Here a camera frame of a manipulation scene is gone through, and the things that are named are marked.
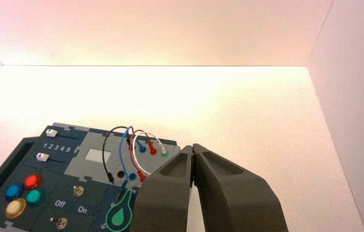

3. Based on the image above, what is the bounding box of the blue jumper cable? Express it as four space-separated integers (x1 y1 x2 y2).
119 125 147 193

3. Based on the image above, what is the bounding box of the yellow push button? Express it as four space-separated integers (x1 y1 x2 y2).
5 197 27 219

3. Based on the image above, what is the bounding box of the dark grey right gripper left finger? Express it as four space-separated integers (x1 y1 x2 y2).
130 145 194 232

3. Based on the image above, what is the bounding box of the red push button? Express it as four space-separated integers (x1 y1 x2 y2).
24 174 43 190

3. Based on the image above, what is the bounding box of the dark blue task board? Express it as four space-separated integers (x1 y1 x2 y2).
0 122 182 232

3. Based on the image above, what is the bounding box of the blue push button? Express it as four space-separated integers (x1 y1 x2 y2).
5 183 25 202

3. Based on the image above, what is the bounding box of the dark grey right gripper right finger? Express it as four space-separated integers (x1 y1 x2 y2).
193 143 289 232

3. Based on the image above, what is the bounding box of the green teardrop dial knob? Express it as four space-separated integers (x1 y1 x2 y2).
105 191 137 232

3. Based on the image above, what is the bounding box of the white jumper cable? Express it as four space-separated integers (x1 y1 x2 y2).
131 131 169 176

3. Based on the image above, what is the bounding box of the red jumper cable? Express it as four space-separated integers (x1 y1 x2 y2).
129 129 158 184

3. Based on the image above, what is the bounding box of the black jumper cable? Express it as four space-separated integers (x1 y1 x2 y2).
101 126 131 184

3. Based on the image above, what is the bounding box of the green push button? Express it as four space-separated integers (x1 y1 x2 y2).
26 188 46 207

